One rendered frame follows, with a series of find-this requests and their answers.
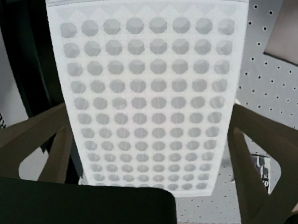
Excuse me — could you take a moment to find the white multi-well plate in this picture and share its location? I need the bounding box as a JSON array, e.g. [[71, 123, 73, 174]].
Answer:
[[46, 0, 249, 197]]

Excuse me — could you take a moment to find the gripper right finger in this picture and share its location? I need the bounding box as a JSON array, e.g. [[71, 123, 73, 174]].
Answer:
[[227, 103, 298, 224]]

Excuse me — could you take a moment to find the grey perforated base plate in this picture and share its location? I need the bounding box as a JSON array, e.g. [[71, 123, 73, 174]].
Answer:
[[175, 0, 298, 224]]

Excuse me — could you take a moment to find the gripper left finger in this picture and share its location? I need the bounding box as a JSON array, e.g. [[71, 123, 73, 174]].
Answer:
[[0, 102, 73, 183]]

